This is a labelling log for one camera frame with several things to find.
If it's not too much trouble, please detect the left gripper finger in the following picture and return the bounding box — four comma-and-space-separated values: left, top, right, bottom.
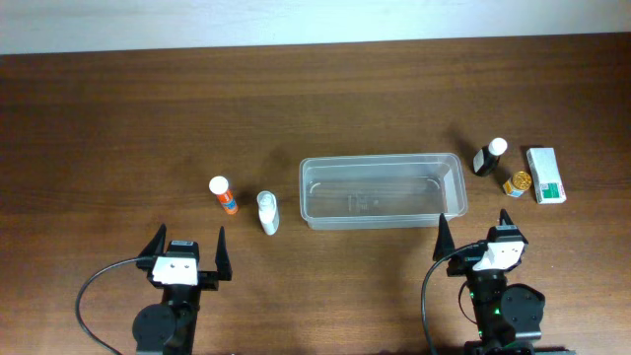
215, 227, 233, 281
138, 224, 167, 257

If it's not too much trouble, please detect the small jar gold lid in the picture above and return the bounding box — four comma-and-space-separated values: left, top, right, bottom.
503, 171, 532, 197

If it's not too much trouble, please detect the white green medicine box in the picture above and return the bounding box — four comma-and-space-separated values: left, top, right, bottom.
526, 148, 567, 204

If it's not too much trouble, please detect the dark bottle white cap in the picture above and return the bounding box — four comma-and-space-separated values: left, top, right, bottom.
472, 137, 508, 177

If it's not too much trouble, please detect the white spray bottle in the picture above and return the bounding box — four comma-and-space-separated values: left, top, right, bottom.
256, 190, 280, 236

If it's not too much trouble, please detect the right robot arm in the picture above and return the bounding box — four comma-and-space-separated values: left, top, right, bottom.
421, 210, 571, 355

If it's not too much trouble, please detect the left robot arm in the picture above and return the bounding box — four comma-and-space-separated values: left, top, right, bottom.
132, 225, 233, 355

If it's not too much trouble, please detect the clear plastic container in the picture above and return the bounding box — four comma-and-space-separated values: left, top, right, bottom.
299, 153, 468, 230

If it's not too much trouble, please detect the orange tube white cap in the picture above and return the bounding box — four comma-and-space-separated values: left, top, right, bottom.
208, 176, 239, 215

